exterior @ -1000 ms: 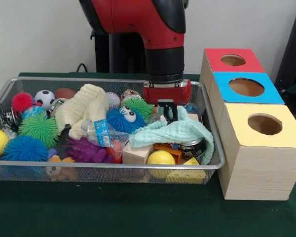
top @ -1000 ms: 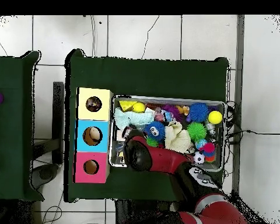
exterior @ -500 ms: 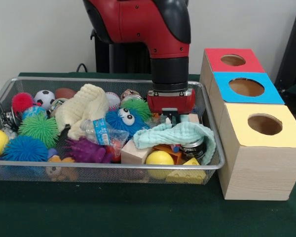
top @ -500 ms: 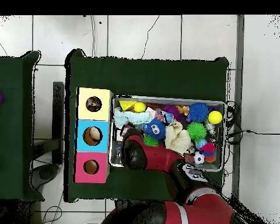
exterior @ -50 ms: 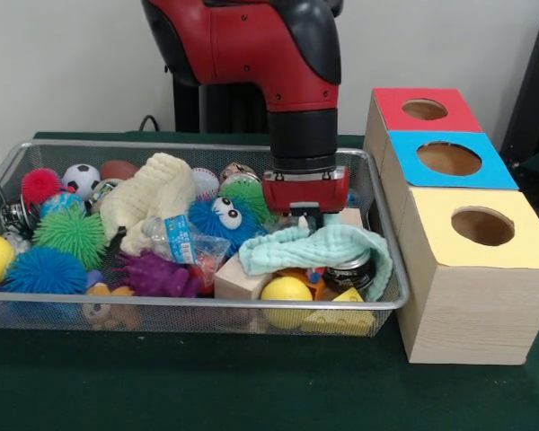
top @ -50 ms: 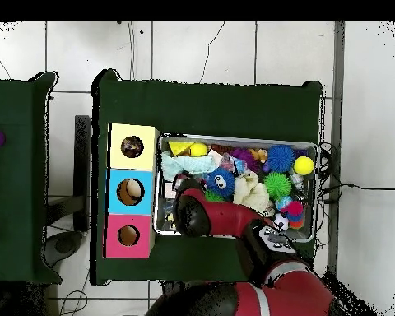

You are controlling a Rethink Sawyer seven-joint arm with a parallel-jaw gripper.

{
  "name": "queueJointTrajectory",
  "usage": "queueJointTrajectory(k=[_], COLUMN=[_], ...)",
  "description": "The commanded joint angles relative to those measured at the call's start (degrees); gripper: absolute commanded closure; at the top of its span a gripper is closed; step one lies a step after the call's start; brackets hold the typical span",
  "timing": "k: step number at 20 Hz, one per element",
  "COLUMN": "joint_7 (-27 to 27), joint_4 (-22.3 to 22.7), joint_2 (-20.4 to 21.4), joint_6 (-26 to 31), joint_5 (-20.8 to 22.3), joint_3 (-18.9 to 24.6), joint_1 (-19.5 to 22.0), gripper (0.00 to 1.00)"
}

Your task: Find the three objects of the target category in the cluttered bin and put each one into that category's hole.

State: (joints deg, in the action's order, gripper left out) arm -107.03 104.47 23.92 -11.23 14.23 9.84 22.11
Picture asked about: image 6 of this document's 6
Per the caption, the mint green cloth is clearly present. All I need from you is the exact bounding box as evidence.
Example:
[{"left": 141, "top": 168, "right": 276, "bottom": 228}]
[{"left": 160, "top": 151, "right": 218, "bottom": 182}]

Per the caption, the small blue spiky ball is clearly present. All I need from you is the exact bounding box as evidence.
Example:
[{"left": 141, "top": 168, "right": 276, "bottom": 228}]
[{"left": 205, "top": 167, "right": 236, "bottom": 198}]

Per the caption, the cream white cloth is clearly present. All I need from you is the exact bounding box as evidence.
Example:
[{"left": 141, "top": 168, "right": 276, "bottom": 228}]
[{"left": 232, "top": 170, "right": 271, "bottom": 213}]

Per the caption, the pale patterned fabric scrunchie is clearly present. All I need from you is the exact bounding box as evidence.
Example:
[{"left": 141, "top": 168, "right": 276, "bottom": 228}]
[{"left": 121, "top": 136, "right": 145, "bottom": 158}]

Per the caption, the wooden box with three holes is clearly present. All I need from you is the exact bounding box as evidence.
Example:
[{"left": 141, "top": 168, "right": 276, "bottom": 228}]
[{"left": 104, "top": 123, "right": 160, "bottom": 259}]

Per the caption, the yellow smiley face ball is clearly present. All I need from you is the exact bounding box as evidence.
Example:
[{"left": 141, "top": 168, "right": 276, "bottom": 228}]
[{"left": 188, "top": 142, "right": 209, "bottom": 158}]

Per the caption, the yellow cheese wedge toy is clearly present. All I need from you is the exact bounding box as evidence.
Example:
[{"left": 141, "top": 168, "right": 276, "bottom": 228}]
[{"left": 168, "top": 141, "right": 195, "bottom": 157}]

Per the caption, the purple knobbly rubber toy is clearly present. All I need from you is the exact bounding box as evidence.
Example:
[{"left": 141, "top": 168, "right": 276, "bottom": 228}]
[{"left": 230, "top": 147, "right": 262, "bottom": 172}]

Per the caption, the dark green table cloth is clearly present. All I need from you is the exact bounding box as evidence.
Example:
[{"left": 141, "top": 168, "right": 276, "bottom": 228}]
[
  {"left": 0, "top": 71, "right": 63, "bottom": 284},
  {"left": 91, "top": 68, "right": 324, "bottom": 286}
]

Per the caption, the large blue spiky ball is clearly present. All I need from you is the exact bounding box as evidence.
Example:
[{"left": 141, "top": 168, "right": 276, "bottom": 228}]
[{"left": 267, "top": 144, "right": 296, "bottom": 174}]

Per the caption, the black and white soccer ball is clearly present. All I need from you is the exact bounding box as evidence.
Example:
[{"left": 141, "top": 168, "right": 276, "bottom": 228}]
[{"left": 272, "top": 213, "right": 290, "bottom": 231}]

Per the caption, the pink spiky ball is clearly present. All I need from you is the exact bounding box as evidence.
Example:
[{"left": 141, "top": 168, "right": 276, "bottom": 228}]
[{"left": 284, "top": 200, "right": 304, "bottom": 216}]

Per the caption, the plain yellow ball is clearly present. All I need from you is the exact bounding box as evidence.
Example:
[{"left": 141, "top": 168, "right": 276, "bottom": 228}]
[{"left": 293, "top": 156, "right": 315, "bottom": 176}]

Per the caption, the grey round seat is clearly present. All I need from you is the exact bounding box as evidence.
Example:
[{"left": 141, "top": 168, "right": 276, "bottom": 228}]
[{"left": 44, "top": 230, "right": 84, "bottom": 268}]

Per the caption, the shallow wire mesh bin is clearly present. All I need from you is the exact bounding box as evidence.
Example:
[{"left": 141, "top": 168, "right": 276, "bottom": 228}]
[{"left": 153, "top": 133, "right": 319, "bottom": 244}]

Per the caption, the black power cable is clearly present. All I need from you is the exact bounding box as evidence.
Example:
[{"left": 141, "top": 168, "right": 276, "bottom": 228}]
[{"left": 318, "top": 183, "right": 395, "bottom": 195}]

